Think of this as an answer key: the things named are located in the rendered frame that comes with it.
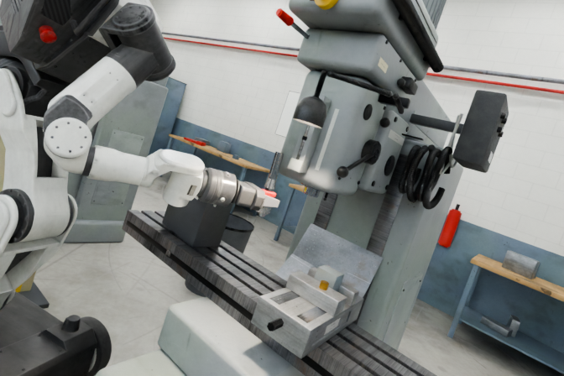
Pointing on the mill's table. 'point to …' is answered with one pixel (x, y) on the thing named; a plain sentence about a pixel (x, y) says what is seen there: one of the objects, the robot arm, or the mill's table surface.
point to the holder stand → (198, 222)
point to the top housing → (362, 0)
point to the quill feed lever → (369, 153)
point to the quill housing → (336, 134)
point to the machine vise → (304, 318)
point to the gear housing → (355, 57)
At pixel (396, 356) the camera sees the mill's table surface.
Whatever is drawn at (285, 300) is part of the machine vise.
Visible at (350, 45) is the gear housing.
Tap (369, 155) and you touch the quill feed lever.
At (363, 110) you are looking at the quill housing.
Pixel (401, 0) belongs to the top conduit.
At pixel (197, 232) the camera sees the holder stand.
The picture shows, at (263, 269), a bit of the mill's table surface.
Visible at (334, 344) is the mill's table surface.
